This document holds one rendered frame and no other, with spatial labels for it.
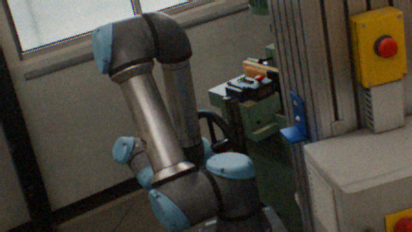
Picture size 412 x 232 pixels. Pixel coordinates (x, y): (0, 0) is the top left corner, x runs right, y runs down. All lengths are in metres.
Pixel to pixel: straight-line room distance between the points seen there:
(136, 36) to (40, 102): 1.88
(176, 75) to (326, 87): 0.61
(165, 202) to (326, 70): 0.56
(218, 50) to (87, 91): 0.75
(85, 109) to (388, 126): 2.48
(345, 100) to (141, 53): 0.59
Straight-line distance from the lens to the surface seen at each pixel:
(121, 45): 1.81
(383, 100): 1.42
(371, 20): 1.36
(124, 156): 2.07
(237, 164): 1.81
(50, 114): 3.69
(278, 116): 2.38
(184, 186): 1.77
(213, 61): 3.98
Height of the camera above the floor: 1.88
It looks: 22 degrees down
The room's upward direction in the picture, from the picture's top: 10 degrees counter-clockwise
